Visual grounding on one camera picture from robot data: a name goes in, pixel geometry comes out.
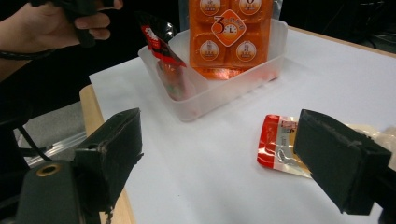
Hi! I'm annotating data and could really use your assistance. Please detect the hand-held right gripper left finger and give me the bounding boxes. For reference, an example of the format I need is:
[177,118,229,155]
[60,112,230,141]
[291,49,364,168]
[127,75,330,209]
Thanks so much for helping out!
[73,107,144,216]

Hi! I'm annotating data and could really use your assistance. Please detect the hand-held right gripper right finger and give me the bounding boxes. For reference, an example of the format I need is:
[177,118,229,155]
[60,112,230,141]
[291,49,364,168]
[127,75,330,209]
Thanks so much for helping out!
[293,108,392,216]

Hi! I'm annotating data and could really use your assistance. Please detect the tan and red snack packet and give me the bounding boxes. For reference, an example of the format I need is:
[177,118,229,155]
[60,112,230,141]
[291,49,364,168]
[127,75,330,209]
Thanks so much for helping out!
[256,114,396,180]

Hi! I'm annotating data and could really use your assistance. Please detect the black and red snack packet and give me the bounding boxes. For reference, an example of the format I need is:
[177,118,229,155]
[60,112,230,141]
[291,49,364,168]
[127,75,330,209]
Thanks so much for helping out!
[134,10,197,102]

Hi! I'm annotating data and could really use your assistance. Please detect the clear plastic container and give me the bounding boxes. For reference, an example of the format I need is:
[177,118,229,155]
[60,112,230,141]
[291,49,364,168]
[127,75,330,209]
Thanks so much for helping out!
[137,18,289,123]

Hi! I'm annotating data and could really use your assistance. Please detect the orange snack packet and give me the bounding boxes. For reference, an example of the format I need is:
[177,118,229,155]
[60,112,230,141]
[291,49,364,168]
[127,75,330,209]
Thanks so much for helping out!
[188,0,275,81]

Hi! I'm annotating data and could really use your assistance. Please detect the aluminium bar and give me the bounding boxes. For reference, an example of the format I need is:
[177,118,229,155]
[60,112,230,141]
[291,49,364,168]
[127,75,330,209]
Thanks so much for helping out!
[13,130,88,169]

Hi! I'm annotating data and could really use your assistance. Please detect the black wrist strap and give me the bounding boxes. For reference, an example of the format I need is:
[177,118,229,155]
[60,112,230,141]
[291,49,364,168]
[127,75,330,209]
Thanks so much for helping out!
[0,48,57,62]

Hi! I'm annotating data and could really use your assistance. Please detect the black cable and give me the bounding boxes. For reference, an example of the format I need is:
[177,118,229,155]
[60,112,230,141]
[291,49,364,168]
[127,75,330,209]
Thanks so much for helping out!
[17,124,52,162]

